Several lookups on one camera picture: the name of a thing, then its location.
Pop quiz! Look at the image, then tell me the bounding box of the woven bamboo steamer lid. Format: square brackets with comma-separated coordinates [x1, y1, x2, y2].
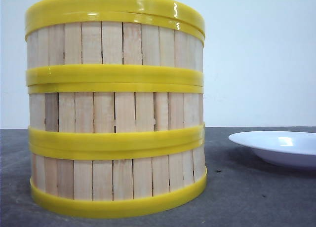
[25, 0, 205, 41]

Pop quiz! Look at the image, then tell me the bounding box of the front bamboo steamer basket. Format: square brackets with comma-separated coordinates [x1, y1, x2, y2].
[29, 127, 207, 218]

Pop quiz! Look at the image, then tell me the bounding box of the white plate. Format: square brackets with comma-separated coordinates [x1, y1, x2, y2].
[229, 131, 316, 170]

